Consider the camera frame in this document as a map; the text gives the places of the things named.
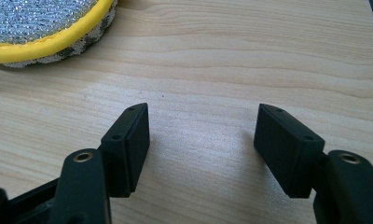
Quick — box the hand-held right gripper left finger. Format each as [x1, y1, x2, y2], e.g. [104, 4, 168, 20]
[51, 102, 151, 224]

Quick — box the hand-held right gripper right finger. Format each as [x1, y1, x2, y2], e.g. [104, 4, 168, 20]
[253, 103, 373, 224]

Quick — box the round yellow-rimmed scouring pad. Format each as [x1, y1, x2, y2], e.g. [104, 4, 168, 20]
[0, 0, 118, 69]

